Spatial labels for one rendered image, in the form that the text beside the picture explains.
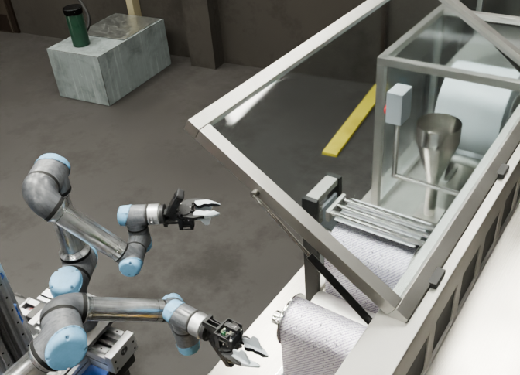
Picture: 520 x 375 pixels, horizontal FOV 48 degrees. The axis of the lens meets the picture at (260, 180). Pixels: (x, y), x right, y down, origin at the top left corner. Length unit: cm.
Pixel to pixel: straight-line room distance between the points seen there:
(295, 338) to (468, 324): 45
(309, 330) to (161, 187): 302
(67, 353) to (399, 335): 100
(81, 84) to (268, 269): 303
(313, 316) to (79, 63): 455
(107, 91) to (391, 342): 490
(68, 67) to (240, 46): 170
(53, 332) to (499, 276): 119
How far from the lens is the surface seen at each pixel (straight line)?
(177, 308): 188
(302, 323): 158
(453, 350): 138
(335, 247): 110
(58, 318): 181
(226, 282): 358
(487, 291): 152
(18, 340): 230
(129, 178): 464
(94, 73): 572
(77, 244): 229
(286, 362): 171
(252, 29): 603
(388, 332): 110
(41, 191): 202
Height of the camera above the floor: 249
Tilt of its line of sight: 35 degrees down
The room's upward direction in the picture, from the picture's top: 5 degrees counter-clockwise
